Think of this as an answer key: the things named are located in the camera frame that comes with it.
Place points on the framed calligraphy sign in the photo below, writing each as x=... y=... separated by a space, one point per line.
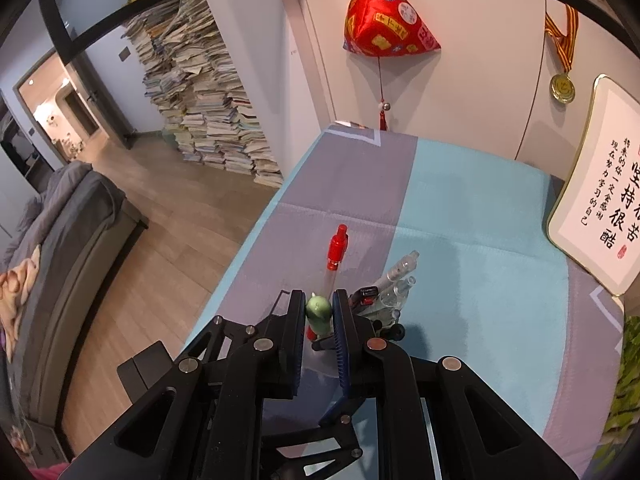
x=605 y=185

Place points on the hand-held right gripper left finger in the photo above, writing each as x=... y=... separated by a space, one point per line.
x=297 y=340

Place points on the person's pink clothing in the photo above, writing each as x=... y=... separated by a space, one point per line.
x=50 y=472

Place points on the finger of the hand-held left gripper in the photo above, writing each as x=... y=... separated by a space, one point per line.
x=336 y=411
x=235 y=332

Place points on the green leafy plant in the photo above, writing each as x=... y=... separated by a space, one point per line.
x=625 y=385

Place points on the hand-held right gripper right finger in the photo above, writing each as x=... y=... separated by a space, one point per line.
x=341 y=345

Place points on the grey bed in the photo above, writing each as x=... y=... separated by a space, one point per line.
x=65 y=220

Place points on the tall stack of books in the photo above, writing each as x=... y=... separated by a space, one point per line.
x=210 y=100

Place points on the red pen with black top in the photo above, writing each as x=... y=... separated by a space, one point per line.
x=364 y=295

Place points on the red pyramid hanging ornament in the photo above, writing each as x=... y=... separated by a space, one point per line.
x=385 y=15

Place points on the floral blanket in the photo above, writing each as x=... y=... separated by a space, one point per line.
x=17 y=295

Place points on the clear pen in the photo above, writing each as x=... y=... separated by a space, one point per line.
x=404 y=264

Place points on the white pen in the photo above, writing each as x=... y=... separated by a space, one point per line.
x=397 y=292

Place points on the medal with striped ribbon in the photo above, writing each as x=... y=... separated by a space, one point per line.
x=562 y=87

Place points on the frosted plastic cup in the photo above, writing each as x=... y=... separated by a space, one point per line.
x=320 y=380

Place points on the wall switch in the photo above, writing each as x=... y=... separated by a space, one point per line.
x=125 y=53

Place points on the green highlighter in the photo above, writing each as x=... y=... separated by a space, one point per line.
x=319 y=310

